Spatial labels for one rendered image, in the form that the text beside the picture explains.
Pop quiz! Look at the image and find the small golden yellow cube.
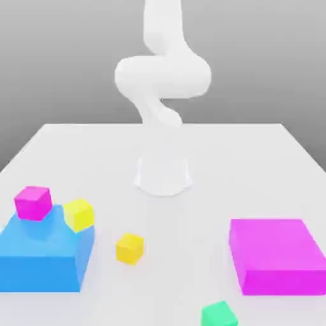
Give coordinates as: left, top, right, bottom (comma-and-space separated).
115, 232, 145, 266

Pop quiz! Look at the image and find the small lemon yellow cube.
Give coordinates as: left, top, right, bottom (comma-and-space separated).
63, 198, 96, 234

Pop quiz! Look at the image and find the small magenta cube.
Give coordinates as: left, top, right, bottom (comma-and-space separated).
13, 185, 53, 222

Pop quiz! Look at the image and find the small green cube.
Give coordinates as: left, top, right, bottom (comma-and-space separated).
201, 300, 239, 326

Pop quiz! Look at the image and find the large magenta box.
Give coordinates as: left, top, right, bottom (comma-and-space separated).
228, 218, 326, 297

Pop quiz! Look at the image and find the large blue box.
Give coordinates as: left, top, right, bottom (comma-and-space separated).
0, 204, 96, 293

